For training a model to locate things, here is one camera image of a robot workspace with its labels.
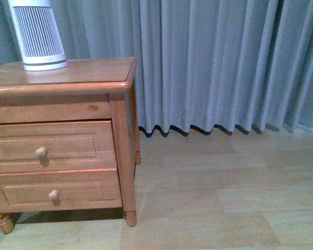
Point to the grey curtain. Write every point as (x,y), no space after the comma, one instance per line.
(234,64)

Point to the wooden nightstand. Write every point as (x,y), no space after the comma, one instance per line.
(85,90)

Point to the white air purifier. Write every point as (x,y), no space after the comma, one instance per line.
(37,35)

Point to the drawer wooden knob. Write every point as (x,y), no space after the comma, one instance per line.
(41,152)
(53,195)

